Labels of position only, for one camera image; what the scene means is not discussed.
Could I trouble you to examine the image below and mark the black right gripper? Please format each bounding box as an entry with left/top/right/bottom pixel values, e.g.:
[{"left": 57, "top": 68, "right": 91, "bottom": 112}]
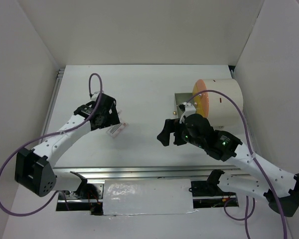
[{"left": 156, "top": 118, "right": 205, "bottom": 148}]

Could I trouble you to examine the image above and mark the grey-green drawer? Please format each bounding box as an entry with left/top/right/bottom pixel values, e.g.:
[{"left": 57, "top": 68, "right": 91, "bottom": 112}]
[{"left": 173, "top": 92, "right": 192, "bottom": 119}]

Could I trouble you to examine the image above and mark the yellow drawer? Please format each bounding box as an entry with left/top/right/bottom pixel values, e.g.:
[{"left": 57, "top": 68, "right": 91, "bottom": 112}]
[{"left": 192, "top": 85, "right": 209, "bottom": 118}]

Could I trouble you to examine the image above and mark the orange drawer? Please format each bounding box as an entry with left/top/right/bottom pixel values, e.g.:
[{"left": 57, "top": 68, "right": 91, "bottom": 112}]
[{"left": 192, "top": 79, "right": 209, "bottom": 113}]

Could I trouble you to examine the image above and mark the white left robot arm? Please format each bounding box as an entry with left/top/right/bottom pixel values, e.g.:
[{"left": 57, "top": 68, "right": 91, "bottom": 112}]
[{"left": 14, "top": 94, "right": 120, "bottom": 199}]

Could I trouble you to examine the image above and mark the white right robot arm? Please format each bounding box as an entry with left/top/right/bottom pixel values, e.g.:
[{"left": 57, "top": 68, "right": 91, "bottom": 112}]
[{"left": 157, "top": 114, "right": 299, "bottom": 217}]

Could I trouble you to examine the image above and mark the cream cylindrical drawer organizer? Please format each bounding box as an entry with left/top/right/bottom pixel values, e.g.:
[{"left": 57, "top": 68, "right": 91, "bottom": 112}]
[{"left": 203, "top": 79, "right": 243, "bottom": 126}]

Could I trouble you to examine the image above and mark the white taped cover panel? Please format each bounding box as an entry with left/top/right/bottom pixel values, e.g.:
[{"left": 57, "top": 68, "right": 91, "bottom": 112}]
[{"left": 103, "top": 179, "right": 194, "bottom": 216}]

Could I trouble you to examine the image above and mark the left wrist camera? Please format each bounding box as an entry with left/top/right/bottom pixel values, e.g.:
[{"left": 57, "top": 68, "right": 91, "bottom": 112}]
[{"left": 90, "top": 91, "right": 100, "bottom": 101}]

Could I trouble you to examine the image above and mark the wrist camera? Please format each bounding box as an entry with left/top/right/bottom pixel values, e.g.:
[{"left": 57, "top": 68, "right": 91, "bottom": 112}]
[
  {"left": 90, "top": 91, "right": 100, "bottom": 101},
  {"left": 178, "top": 102, "right": 196, "bottom": 123}
]

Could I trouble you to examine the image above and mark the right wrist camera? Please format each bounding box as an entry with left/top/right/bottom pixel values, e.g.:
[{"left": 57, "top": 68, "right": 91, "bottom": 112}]
[{"left": 178, "top": 102, "right": 196, "bottom": 123}]

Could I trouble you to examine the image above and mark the aluminium rail frame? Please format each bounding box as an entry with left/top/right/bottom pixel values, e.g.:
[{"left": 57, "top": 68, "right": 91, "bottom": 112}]
[{"left": 44, "top": 65, "right": 245, "bottom": 179}]

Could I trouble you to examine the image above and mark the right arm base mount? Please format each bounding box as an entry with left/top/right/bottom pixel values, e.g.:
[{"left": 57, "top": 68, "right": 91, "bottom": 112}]
[{"left": 189, "top": 181, "right": 239, "bottom": 209}]

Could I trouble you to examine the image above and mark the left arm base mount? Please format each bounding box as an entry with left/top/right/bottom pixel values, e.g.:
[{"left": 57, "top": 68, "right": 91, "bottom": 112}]
[{"left": 56, "top": 182, "right": 105, "bottom": 216}]

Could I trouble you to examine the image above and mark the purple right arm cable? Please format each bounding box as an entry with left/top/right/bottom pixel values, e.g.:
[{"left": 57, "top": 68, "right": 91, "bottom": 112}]
[{"left": 183, "top": 90, "right": 289, "bottom": 239}]

